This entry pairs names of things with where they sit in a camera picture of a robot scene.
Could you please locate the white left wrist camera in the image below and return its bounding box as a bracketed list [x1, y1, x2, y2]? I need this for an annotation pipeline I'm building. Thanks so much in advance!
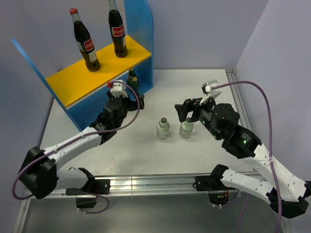
[107, 80, 128, 98]

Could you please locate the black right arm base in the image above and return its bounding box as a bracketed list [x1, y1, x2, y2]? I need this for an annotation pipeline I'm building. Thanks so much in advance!
[192, 175, 240, 209]

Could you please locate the cola bottle with red cap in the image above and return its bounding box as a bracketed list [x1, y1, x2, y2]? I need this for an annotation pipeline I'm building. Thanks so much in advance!
[69, 8, 101, 72]

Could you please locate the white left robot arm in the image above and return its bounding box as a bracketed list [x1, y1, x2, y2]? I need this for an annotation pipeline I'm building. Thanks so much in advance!
[18, 92, 144, 199]

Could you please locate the blue and yellow shelf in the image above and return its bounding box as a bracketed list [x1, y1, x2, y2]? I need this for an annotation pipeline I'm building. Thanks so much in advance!
[11, 0, 155, 132]

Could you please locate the green Perrier glass bottle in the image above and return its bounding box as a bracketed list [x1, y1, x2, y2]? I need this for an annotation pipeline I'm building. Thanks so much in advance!
[127, 68, 139, 91]

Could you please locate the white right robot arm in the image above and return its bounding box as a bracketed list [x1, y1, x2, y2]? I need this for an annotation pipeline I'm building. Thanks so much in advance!
[174, 98, 311, 218]

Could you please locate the clear glass bottle green cap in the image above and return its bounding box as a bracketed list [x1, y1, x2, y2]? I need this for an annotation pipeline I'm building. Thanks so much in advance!
[156, 117, 170, 140]

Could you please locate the cola bottle without cap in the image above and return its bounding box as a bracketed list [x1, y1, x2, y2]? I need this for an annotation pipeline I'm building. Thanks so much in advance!
[108, 0, 127, 58]

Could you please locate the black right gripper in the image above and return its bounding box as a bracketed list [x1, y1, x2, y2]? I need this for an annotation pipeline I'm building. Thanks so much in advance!
[174, 93, 223, 140]

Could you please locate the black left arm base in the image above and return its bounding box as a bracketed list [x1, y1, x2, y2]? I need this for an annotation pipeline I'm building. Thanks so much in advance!
[65, 179, 110, 210]

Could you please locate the aluminium front mounting rail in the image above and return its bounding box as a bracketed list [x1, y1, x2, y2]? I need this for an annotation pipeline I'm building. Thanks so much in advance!
[43, 169, 196, 197]

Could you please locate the aluminium table edge rail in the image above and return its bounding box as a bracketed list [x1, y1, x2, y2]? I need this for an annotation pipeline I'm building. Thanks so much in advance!
[225, 69, 251, 130]

